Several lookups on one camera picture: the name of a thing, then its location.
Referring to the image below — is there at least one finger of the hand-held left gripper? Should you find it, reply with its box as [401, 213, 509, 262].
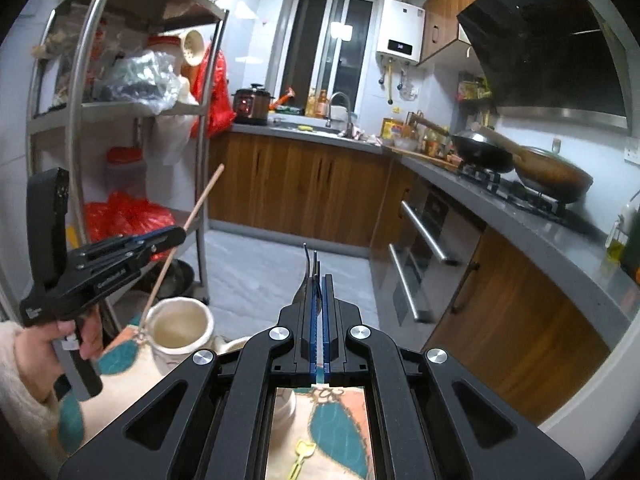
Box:
[67, 226, 187, 262]
[75, 236, 184, 286]

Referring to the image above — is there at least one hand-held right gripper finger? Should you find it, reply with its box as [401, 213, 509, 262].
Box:
[322, 274, 585, 480]
[57, 275, 321, 480]

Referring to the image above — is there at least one gold metal fork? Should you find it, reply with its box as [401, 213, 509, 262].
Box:
[294, 243, 321, 307]

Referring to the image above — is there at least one wooden chopstick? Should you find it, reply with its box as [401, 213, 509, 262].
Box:
[141, 163, 225, 329]

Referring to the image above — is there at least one white ceramic utensil holder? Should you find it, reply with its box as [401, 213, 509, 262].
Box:
[144, 297, 297, 433]

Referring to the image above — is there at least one person's left hand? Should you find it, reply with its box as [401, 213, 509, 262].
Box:
[15, 307, 106, 404]

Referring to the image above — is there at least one crumpled red plastic bag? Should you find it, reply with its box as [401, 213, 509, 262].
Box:
[84, 191, 177, 262]

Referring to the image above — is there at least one black basin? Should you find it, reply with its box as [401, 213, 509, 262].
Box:
[131, 259, 196, 300]

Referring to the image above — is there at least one red-lidded plastic container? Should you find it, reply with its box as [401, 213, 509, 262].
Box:
[105, 147, 149, 202]

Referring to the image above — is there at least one printed tablecloth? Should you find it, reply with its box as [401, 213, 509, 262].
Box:
[57, 310, 373, 480]

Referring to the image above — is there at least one yellow plastic utensil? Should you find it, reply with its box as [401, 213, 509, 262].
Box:
[287, 439, 316, 479]

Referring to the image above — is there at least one metal shelf rack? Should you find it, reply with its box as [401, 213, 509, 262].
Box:
[26, 0, 232, 313]

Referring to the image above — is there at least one built-in steel oven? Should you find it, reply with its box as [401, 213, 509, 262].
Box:
[386, 184, 487, 325]

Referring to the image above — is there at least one wooden sink base cabinet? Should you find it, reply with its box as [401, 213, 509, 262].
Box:
[207, 132, 392, 249]

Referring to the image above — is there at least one clear plastic bag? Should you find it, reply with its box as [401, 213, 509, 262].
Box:
[94, 50, 184, 114]

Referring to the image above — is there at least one hanging red plastic bag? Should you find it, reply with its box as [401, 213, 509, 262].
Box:
[189, 42, 237, 139]

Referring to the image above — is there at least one dark electric pressure cooker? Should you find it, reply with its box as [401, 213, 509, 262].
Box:
[232, 83, 276, 126]

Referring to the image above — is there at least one wooden stove base cabinet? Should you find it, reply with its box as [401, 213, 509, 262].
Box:
[421, 224, 627, 427]

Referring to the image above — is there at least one beige plastic cup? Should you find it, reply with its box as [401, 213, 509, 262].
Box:
[180, 29, 206, 68]

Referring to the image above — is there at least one yellow cooking oil bottle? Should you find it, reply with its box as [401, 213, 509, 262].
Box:
[381, 117, 406, 142]

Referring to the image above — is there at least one metal kitchen faucet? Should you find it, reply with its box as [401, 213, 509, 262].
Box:
[326, 91, 359, 138]

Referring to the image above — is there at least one gas stove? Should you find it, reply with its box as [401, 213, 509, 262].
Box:
[456, 161, 603, 228]

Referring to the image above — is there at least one black wok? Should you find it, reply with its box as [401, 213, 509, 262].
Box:
[449, 121, 527, 174]

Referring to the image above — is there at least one brown frying pan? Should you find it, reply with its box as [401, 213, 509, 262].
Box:
[513, 145, 594, 204]

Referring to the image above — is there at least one kitchen window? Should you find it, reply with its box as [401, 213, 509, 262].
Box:
[276, 0, 382, 113]

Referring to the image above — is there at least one glass oil bottle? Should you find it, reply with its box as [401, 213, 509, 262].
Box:
[604, 202, 632, 267]

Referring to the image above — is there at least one white water heater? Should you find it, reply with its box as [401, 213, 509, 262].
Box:
[375, 0, 426, 67]

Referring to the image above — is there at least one wooden upper cabinet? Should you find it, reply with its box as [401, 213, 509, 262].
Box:
[418, 0, 533, 67]

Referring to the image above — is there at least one black range hood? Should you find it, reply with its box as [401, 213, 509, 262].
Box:
[455, 0, 632, 134]

